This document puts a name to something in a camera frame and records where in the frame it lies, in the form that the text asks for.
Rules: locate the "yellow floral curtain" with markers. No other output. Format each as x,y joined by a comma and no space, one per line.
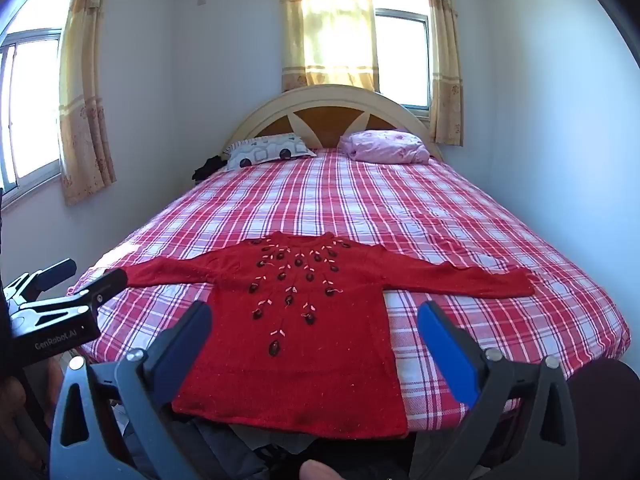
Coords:
445,60
85,110
325,35

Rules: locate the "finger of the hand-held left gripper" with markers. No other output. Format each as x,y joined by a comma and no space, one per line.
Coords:
56,272
100,286

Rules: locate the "window behind headboard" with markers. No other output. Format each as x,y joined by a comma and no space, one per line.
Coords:
400,60

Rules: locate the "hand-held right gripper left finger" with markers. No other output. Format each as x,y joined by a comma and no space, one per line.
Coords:
187,347

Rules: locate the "grey patterned pillow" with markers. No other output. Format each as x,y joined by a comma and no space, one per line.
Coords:
265,150

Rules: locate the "red knit sweater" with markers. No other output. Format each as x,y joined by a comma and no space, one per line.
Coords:
310,360

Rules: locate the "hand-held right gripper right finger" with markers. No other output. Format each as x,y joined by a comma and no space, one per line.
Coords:
450,355

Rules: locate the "black cloth beside bed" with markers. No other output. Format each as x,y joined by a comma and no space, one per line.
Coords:
207,166

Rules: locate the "pink pillow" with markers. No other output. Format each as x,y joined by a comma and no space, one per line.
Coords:
385,147

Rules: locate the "red plaid bedsheet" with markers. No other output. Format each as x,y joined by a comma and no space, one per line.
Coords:
400,200

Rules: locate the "large side window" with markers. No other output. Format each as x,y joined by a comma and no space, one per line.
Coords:
35,100

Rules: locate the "cream wooden headboard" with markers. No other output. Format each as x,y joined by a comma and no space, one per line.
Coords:
325,120

